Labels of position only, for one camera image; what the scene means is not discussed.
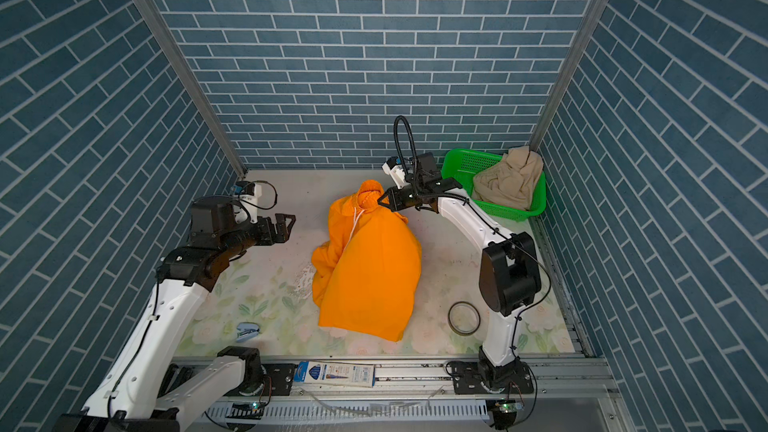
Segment blue white small clip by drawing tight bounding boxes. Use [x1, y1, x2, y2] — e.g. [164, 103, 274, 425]
[235, 322, 261, 343]

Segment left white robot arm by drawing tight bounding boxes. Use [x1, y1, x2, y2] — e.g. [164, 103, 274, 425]
[53, 195, 296, 431]

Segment white slotted cable duct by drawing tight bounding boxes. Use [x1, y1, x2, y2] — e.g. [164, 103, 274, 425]
[207, 400, 490, 425]

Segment orange shorts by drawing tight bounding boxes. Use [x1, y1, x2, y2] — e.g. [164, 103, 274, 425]
[311, 180, 422, 342]

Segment green plastic basket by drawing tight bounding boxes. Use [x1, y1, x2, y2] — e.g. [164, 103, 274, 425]
[441, 149, 547, 222]

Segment black tape ring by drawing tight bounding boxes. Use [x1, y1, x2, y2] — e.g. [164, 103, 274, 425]
[446, 301, 482, 337]

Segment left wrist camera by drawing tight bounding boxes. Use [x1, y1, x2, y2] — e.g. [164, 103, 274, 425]
[234, 181, 262, 209]

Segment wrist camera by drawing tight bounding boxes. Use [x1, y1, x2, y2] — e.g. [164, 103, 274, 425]
[234, 181, 262, 209]
[382, 156, 409, 189]

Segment beige shorts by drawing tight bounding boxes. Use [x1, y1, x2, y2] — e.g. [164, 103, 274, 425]
[472, 146, 544, 211]

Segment white blue paper box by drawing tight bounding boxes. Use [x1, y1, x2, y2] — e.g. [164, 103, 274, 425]
[294, 361, 376, 388]

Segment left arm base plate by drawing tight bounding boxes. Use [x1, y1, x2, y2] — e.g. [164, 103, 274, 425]
[236, 363, 297, 398]

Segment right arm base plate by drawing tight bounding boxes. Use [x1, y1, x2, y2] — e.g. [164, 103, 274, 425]
[444, 359, 535, 395]

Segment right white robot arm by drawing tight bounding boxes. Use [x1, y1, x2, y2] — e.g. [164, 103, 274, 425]
[378, 153, 542, 367]

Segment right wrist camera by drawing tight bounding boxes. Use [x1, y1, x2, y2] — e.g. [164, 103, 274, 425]
[382, 156, 409, 189]

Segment aluminium front rail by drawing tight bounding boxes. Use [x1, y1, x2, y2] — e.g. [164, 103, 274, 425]
[161, 357, 613, 403]

